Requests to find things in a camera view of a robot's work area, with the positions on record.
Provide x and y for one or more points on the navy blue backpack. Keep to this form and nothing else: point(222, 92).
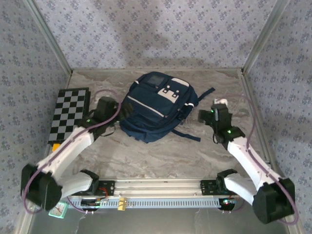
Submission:
point(156, 109)

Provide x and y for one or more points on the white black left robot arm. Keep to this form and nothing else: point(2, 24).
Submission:
point(73, 143)

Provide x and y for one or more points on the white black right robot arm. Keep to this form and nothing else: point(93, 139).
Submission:
point(248, 158)

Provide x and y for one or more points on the black grey chessboard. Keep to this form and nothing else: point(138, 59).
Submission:
point(69, 107)

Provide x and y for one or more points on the small yellow block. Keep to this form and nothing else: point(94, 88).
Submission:
point(56, 146)

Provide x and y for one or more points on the tan connector block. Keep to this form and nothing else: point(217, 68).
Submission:
point(122, 204)

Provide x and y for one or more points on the green alarm clock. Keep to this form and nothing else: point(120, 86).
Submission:
point(59, 211)

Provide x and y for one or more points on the grey metal panel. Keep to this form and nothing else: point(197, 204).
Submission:
point(158, 221)

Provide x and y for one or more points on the aluminium side rail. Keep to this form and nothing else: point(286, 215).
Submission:
point(247, 85)

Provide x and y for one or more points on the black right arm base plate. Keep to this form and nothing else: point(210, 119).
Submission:
point(207, 187)

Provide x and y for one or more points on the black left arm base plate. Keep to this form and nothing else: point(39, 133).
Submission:
point(109, 187)

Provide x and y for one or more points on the aluminium frame post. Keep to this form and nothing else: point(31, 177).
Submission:
point(264, 36)
point(50, 36)

